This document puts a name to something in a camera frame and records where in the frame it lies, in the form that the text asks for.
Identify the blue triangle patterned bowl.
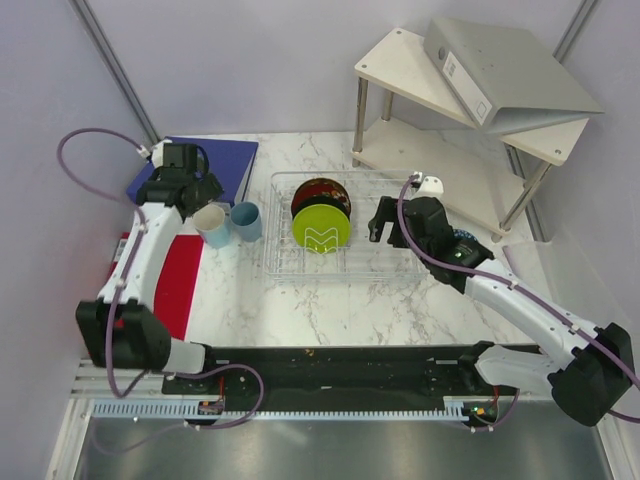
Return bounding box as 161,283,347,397
453,228,492,258

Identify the light blue ceramic mug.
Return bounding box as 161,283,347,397
193,203,231,249

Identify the lime green plate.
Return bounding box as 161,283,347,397
292,205,351,254

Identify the white wire dish rack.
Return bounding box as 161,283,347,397
264,170,426,283

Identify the light blue plastic cup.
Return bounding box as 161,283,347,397
230,202,262,243

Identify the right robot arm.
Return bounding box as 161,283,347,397
368,196,639,426

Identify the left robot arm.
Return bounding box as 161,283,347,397
76,173,222,393

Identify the black lacquer plate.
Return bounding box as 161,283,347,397
292,195,350,218

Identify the red and gold lacquer bowl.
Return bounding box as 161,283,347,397
291,177,351,209

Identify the white two-tier shelf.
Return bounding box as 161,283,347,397
351,28,587,242

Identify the clear plastic bin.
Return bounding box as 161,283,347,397
502,239,639,347

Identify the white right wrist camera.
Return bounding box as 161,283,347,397
411,172,444,200

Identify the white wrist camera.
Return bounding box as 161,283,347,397
137,140,205,171
411,172,444,200

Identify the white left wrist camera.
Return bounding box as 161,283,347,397
137,140,205,171

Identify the blue ring binder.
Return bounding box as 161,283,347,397
126,136,260,211

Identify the red ring binder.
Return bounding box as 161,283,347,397
107,232,207,346

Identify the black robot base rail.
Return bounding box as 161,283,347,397
162,345,515,411

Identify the grey ring binder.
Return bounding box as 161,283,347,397
423,17,603,135

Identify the white slotted cable duct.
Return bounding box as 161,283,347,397
90,398,497,422

